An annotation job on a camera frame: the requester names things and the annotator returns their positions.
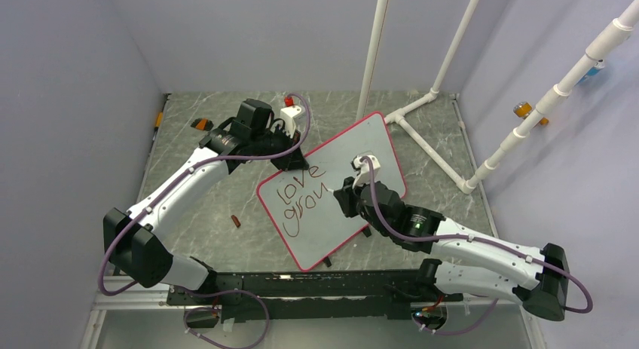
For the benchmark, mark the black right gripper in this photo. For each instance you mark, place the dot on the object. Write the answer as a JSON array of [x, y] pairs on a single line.
[[346, 194]]

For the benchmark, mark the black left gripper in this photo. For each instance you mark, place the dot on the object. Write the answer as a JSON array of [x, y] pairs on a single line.
[[291, 161]]

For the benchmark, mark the pink framed whiteboard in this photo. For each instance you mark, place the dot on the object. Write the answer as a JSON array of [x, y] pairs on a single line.
[[301, 204]]

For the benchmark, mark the brown marker cap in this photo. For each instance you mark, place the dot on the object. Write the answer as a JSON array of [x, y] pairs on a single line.
[[236, 221]]

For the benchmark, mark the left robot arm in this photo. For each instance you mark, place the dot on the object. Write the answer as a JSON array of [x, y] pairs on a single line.
[[134, 238]]

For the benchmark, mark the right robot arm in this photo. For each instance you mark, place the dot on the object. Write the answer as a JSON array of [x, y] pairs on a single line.
[[463, 260]]

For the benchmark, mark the orange black tool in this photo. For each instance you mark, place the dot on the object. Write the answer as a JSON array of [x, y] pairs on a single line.
[[203, 124]]

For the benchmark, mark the yellow black screwdriver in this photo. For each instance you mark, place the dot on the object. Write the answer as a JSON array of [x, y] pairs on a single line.
[[159, 117]]

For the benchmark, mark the white PVC pipe right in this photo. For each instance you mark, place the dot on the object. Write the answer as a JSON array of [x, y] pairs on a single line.
[[613, 35]]

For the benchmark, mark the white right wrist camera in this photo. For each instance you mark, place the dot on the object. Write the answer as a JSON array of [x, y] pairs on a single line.
[[366, 167]]

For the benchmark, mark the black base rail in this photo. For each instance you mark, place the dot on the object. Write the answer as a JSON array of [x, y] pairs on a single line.
[[392, 294]]

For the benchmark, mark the white PVC pipe frame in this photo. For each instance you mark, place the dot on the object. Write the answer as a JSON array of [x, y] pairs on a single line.
[[398, 116]]

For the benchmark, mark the orange wall knob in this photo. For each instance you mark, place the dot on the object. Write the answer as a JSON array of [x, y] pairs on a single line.
[[523, 109]]

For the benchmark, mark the blue wall clip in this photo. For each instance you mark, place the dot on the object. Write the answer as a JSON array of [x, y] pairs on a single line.
[[593, 71]]

